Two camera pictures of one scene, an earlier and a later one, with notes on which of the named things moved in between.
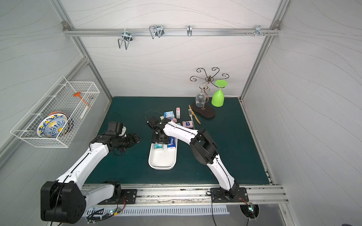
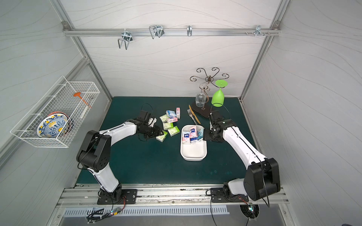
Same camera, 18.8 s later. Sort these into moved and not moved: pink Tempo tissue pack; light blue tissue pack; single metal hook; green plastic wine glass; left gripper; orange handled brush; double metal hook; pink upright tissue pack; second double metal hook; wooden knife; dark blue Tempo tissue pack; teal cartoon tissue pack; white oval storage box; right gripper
Moved: pink Tempo tissue pack; white oval storage box; teal cartoon tissue pack; right gripper; left gripper; dark blue Tempo tissue pack
Not moved: single metal hook; second double metal hook; wooden knife; orange handled brush; light blue tissue pack; green plastic wine glass; double metal hook; pink upright tissue pack
